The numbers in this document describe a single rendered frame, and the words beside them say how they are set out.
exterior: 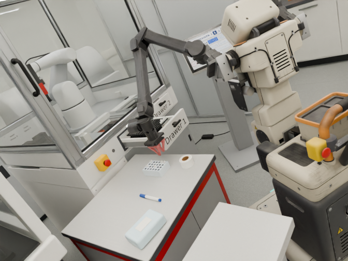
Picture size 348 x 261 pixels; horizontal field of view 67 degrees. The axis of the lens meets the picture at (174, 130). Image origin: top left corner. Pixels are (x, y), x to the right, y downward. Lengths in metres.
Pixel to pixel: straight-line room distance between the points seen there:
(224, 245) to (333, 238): 0.49
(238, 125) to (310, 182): 1.56
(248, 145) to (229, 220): 1.70
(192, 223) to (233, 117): 1.42
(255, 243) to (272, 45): 0.77
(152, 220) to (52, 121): 0.70
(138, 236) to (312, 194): 0.65
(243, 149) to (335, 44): 2.08
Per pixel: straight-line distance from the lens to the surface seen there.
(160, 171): 1.35
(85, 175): 1.52
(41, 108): 1.41
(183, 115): 1.59
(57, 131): 1.43
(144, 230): 1.07
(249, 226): 0.97
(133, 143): 1.60
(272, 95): 1.30
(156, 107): 1.89
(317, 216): 1.14
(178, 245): 1.18
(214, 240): 0.97
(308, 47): 4.17
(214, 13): 3.01
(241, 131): 2.55
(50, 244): 1.19
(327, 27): 4.06
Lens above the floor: 1.48
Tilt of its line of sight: 24 degrees down
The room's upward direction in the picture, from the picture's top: 24 degrees counter-clockwise
